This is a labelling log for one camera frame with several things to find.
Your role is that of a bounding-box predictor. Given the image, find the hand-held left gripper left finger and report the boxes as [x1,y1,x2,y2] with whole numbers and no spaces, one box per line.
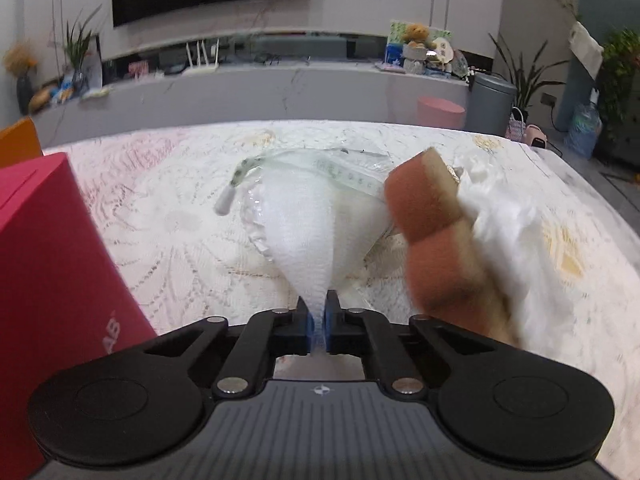
[142,296,317,400]

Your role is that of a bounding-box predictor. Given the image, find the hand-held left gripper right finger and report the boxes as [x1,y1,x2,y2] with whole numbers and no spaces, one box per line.
[322,289,502,397]

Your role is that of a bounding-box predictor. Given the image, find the white gauze cloth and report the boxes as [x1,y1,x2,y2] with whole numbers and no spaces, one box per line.
[242,157,388,321]

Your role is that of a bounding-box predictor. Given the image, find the brown rust fuzzy fabric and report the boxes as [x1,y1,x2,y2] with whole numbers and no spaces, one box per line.
[384,147,526,351]

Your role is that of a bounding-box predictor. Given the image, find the red cardboard box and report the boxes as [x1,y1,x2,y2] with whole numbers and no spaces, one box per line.
[0,152,158,480]

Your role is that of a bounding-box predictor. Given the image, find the clear plastic bag green strip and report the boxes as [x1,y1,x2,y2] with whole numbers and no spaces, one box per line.
[214,146,396,263]

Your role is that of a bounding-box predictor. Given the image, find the white fluffy fabric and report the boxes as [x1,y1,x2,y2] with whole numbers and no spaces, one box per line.
[452,152,581,351]

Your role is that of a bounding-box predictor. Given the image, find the grey white television console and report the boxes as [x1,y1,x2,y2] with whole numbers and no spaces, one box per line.
[30,32,473,148]

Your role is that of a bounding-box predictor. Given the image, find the pink stool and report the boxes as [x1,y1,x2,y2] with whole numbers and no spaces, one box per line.
[416,96,467,131]

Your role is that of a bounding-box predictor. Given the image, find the checkered pink bag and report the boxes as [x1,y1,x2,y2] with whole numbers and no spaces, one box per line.
[505,107,528,142]

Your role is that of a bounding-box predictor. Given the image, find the grey waste bin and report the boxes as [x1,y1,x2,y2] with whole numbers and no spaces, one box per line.
[465,72,518,137]

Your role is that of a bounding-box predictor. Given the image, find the pink small heater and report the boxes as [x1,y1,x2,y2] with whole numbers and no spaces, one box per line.
[524,124,548,150]

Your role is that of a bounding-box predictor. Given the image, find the white router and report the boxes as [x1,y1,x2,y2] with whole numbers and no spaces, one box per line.
[181,39,221,72]

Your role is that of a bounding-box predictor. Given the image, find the brown teddy bear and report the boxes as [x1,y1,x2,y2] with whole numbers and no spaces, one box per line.
[402,22,436,51]

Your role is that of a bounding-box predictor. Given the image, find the tall potted plant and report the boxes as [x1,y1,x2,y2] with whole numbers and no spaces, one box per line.
[487,32,571,121]

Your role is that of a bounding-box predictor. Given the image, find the large water bottle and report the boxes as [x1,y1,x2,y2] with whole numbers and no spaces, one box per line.
[565,89,602,158]

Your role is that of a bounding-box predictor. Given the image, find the orange cardboard box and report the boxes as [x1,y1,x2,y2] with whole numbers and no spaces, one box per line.
[0,116,43,171]

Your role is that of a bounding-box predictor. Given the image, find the snack packets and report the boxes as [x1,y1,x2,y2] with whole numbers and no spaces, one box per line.
[30,80,76,111]

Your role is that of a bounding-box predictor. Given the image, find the green plant in vase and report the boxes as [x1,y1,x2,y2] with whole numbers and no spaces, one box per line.
[60,5,103,96]

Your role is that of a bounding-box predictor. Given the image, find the dried flowers in dark vase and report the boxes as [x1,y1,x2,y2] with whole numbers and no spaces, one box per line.
[2,40,38,116]

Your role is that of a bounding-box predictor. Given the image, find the hanging white paper bag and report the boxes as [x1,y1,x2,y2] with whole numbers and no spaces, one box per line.
[569,21,605,81]

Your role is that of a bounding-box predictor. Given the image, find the green leafy vine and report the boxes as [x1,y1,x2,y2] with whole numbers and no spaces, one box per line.
[597,27,640,141]

